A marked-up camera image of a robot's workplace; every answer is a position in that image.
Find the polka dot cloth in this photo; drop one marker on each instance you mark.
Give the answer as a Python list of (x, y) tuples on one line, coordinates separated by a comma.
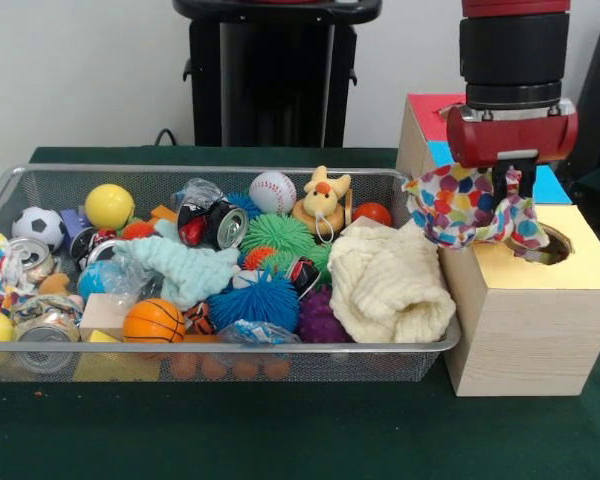
[(455, 200)]

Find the dark green table cloth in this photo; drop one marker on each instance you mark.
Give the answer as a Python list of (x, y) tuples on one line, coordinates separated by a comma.
[(280, 435)]

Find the white toy baseball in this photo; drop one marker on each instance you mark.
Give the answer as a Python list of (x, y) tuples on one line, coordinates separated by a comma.
[(273, 192)]

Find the light blue muslin cloth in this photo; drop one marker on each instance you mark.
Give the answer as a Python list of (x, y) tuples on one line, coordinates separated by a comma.
[(190, 270)]

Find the cream muslin cloth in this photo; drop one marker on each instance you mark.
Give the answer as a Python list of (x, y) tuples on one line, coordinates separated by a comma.
[(390, 280)]

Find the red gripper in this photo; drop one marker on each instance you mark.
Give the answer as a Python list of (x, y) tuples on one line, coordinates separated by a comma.
[(510, 137)]

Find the orange toy basketball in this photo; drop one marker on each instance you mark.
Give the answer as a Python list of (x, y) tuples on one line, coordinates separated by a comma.
[(154, 322)]

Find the yellow ball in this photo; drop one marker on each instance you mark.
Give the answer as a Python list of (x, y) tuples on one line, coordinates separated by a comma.
[(110, 206)]

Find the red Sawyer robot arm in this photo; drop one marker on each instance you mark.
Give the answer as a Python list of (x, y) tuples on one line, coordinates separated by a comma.
[(515, 50)]

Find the red orange ball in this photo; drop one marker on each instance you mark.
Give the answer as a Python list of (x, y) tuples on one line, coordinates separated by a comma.
[(375, 214)]

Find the silver mesh bin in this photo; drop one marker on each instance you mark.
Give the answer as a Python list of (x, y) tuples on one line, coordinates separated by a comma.
[(230, 346)]

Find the yellow plush chick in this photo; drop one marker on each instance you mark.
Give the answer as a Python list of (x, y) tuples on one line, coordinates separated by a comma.
[(322, 200)]

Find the wooden box with three holes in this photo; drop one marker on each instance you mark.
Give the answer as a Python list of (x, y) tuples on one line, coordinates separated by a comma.
[(530, 340)]

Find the black white soccer ball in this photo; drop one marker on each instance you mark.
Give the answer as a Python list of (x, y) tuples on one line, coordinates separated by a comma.
[(40, 227)]

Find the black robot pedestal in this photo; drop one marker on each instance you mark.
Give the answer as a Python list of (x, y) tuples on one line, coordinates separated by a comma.
[(280, 75)]

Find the green spiky puffer ball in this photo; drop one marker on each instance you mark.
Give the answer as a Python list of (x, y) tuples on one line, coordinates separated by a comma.
[(277, 235)]

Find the blue spiky puffer ball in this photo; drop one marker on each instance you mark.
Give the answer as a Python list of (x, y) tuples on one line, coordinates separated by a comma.
[(255, 305)]

